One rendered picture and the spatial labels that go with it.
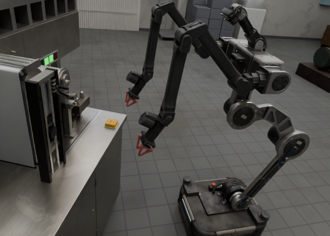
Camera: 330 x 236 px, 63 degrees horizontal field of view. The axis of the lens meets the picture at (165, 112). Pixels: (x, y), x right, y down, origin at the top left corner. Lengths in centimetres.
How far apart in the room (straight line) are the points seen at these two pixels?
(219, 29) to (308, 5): 353
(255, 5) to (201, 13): 163
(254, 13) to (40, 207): 745
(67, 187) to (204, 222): 114
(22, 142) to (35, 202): 30
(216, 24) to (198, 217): 595
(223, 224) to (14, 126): 158
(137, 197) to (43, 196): 130
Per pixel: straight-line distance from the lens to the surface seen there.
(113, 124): 180
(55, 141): 142
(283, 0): 949
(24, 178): 152
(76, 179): 146
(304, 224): 288
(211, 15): 736
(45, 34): 207
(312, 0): 1015
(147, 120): 126
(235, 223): 226
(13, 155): 159
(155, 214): 247
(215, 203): 231
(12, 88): 135
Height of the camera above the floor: 193
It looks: 30 degrees down
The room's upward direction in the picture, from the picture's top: 8 degrees clockwise
